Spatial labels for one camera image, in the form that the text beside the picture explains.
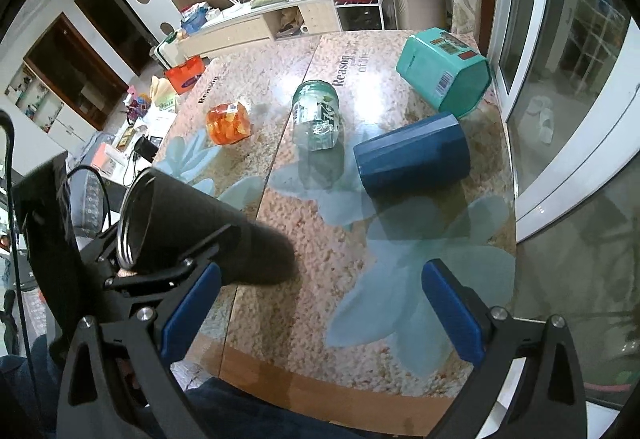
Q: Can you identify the blue basket on cabinet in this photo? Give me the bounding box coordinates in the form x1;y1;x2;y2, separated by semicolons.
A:
181;8;207;36

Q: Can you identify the clear jar green lid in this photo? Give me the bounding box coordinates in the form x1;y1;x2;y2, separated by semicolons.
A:
292;79;341;152

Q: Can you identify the cream tv cabinet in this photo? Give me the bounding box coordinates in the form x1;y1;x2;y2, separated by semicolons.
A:
177;0;342;58

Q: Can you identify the dark blue cup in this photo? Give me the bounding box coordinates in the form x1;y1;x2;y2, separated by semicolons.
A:
354;113;471;197

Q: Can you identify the white sliding door frame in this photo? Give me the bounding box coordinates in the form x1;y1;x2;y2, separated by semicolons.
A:
488;0;639;241

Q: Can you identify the orange shopping bag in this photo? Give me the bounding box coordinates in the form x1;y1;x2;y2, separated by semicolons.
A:
164;55;205;94

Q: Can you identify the black tumbler cup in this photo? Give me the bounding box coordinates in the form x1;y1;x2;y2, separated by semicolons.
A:
117;167;297;286

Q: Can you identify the teal plastic container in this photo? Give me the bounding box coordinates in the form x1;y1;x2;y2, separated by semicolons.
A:
396;27;491;118

